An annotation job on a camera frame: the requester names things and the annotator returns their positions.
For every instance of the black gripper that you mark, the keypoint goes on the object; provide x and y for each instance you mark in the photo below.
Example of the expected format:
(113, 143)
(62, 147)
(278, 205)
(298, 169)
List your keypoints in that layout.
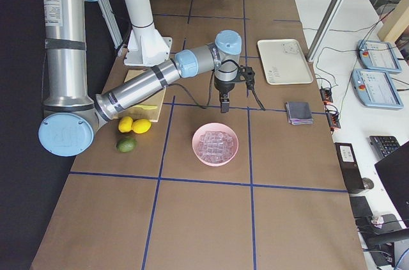
(222, 87)

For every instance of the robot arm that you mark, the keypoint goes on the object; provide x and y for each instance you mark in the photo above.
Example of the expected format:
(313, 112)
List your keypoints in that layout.
(72, 118)

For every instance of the clear ice cubes pile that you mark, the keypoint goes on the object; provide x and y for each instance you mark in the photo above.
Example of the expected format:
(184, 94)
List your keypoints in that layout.
(215, 147)

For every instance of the pink bowl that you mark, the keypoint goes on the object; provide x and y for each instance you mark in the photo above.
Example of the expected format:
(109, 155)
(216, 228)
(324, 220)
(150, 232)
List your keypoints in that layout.
(213, 127)

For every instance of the cream bear tray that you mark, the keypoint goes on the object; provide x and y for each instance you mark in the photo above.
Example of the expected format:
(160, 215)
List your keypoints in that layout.
(283, 62)

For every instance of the grey folded cloth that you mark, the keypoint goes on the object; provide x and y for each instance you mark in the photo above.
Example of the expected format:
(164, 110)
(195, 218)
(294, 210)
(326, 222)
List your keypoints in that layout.
(299, 113)

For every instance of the yellow plastic knife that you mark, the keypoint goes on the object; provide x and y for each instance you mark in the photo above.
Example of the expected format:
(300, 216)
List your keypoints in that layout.
(146, 107)

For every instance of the yellow lemon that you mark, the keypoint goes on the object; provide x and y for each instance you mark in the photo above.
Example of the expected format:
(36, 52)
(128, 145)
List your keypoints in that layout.
(125, 124)
(141, 126)

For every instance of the orange black power strip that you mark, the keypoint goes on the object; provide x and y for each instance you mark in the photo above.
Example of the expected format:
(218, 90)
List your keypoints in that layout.
(326, 95)

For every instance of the green avocado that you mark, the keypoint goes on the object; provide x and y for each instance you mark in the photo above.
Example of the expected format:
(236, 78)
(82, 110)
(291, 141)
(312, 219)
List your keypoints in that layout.
(126, 145)

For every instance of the black box device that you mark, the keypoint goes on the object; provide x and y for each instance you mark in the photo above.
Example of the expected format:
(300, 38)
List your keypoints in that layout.
(349, 168)

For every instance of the lower teach pendant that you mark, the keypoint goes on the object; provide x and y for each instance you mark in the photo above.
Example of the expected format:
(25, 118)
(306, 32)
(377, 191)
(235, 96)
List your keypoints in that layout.
(375, 89)

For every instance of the teach pendant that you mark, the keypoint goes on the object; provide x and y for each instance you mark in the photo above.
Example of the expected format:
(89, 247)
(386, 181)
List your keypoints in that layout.
(375, 89)
(377, 55)

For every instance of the upper teach pendant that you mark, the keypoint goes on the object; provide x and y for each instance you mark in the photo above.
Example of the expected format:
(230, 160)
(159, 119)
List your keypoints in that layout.
(377, 55)

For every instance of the computer mouse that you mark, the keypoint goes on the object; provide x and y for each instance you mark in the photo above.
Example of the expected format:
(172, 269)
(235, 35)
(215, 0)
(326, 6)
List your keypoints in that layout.
(368, 183)

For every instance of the black keyboard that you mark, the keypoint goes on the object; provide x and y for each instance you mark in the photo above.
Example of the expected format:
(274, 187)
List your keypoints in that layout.
(384, 145)

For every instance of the black laptop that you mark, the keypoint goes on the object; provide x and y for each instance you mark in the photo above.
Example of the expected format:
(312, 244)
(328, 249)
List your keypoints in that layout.
(393, 173)

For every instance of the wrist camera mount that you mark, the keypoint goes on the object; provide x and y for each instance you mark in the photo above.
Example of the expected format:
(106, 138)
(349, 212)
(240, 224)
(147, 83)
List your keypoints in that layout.
(249, 77)

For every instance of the aluminium frame post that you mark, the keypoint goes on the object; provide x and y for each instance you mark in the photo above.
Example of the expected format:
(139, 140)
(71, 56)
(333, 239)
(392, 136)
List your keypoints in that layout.
(328, 17)

